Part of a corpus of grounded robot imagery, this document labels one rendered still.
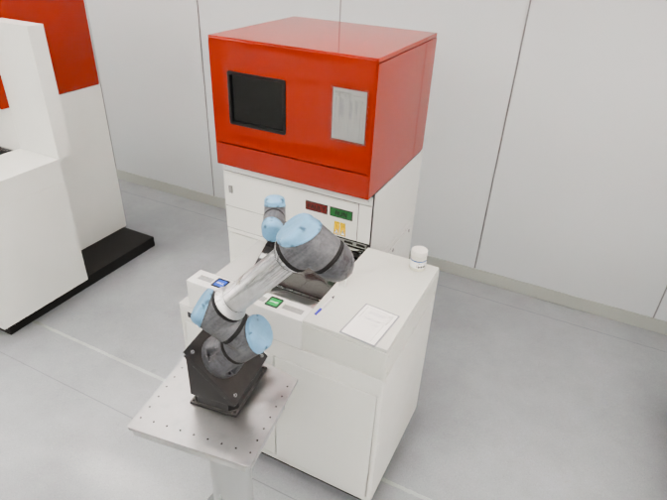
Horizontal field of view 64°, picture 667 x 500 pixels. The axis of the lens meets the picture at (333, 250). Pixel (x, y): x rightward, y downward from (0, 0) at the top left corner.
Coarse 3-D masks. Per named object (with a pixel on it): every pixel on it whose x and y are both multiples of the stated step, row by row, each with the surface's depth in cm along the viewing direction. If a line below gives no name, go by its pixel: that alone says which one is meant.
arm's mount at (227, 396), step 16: (208, 336) 180; (192, 352) 172; (192, 368) 174; (240, 368) 183; (256, 368) 188; (192, 384) 178; (208, 384) 175; (224, 384) 175; (240, 384) 180; (256, 384) 190; (192, 400) 183; (208, 400) 179; (224, 400) 176; (240, 400) 180
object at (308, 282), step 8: (304, 272) 240; (312, 272) 241; (288, 280) 234; (296, 280) 235; (304, 280) 235; (312, 280) 235; (320, 280) 235; (296, 288) 229; (304, 288) 230; (312, 288) 230; (320, 288) 230; (328, 288) 230; (320, 296) 225
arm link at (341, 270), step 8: (344, 248) 145; (344, 256) 144; (352, 256) 148; (336, 264) 143; (344, 264) 145; (352, 264) 148; (328, 272) 144; (336, 272) 145; (344, 272) 146; (328, 280) 149; (336, 280) 148
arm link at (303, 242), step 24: (312, 216) 143; (288, 240) 139; (312, 240) 140; (336, 240) 145; (264, 264) 149; (288, 264) 144; (312, 264) 144; (240, 288) 154; (264, 288) 152; (192, 312) 164; (216, 312) 158; (240, 312) 160; (216, 336) 163
